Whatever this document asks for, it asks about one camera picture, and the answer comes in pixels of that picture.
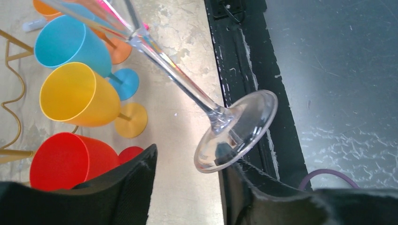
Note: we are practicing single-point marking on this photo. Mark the small orange-capped tube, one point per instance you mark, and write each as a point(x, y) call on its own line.
point(34, 25)

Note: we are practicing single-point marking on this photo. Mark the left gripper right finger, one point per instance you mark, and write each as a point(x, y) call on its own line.
point(254, 198)

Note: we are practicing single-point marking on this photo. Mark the yellow wine glass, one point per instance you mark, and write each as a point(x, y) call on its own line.
point(75, 94)

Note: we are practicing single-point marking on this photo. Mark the red wine glass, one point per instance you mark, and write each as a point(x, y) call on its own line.
point(65, 160)

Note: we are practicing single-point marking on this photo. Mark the orange wine glass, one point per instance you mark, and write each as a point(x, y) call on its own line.
point(119, 51)

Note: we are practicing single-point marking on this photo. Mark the clear wine glass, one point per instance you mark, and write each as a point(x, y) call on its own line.
point(234, 130)

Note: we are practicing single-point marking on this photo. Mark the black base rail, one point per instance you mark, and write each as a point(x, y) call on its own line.
point(246, 63)

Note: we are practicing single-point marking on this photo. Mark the gold wire glass rack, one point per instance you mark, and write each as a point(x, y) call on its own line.
point(8, 155)

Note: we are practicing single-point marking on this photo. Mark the pink highlighter marker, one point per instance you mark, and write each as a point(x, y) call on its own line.
point(120, 12)

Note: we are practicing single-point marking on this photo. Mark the blue wine glass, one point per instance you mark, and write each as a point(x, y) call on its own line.
point(66, 39)

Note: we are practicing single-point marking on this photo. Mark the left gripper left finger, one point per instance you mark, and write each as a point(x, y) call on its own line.
point(119, 197)

